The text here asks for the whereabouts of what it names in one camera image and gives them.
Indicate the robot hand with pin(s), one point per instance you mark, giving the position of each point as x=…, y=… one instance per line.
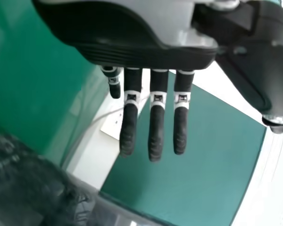
x=136, y=37

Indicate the white socket strip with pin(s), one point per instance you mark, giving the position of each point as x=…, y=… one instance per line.
x=112, y=126

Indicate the black textured cover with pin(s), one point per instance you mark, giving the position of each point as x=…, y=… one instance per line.
x=30, y=183

